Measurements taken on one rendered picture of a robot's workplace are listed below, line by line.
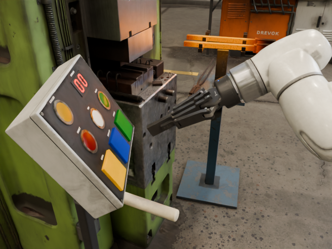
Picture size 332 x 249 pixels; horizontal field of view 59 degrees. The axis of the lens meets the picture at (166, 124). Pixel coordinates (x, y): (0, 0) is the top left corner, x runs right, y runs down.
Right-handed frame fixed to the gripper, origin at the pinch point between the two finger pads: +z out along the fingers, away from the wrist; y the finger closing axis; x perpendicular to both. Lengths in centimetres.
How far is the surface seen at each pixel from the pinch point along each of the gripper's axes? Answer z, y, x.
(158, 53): 9, 103, -12
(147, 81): 12, 58, -8
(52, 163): 17.9, -17.2, 12.6
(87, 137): 12.4, -10.0, 10.9
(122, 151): 12.1, -2.2, -0.7
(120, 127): 12.1, 6.3, 1.9
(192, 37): -12, 97, -12
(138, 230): 59, 42, -74
